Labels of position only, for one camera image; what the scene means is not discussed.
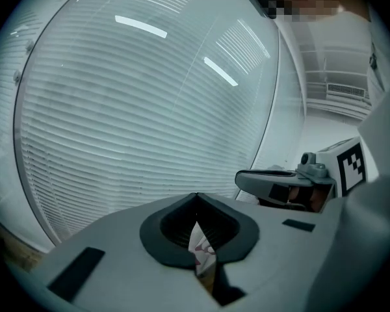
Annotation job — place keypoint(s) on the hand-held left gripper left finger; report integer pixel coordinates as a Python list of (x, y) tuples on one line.
[(117, 255)]

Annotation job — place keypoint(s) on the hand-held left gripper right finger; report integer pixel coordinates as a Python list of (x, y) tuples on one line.
[(279, 255)]

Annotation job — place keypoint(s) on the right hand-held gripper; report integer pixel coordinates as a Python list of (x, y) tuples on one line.
[(351, 167)]

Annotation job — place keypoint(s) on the person's right hand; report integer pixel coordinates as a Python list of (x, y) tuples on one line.
[(315, 200)]

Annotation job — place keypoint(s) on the table with checkered tablecloth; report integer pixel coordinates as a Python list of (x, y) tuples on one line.
[(203, 252)]

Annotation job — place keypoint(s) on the white ceiling air vent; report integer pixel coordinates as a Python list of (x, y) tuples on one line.
[(347, 92)]

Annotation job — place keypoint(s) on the person's white shirt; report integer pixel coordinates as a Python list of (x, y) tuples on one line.
[(386, 135)]

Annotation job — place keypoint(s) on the black head camera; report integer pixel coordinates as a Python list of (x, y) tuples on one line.
[(260, 2)]

